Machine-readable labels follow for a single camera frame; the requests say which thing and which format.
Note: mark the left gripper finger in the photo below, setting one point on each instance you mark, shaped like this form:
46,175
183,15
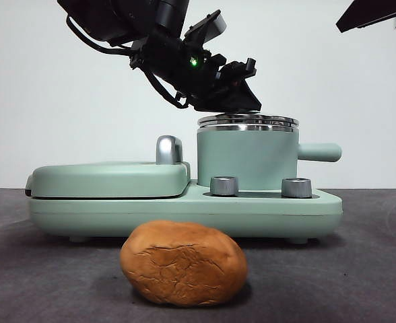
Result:
238,101

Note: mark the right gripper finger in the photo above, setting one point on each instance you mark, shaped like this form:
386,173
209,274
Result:
376,11

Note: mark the glass lid with green knob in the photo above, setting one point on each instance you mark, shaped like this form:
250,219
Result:
248,120

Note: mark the brown potato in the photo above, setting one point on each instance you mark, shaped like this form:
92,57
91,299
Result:
184,266

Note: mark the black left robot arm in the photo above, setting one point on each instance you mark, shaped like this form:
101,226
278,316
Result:
117,17

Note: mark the mint green steamer pot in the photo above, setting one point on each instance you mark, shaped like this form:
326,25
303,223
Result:
245,151

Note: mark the mint green hinged griddle lid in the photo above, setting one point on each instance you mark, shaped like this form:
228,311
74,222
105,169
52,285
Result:
100,180

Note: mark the silver control knob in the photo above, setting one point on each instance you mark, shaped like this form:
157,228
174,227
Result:
223,185
296,187

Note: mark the mint green breakfast machine base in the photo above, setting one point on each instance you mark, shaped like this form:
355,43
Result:
285,215

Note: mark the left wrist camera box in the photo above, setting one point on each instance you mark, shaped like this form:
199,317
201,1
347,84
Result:
215,25

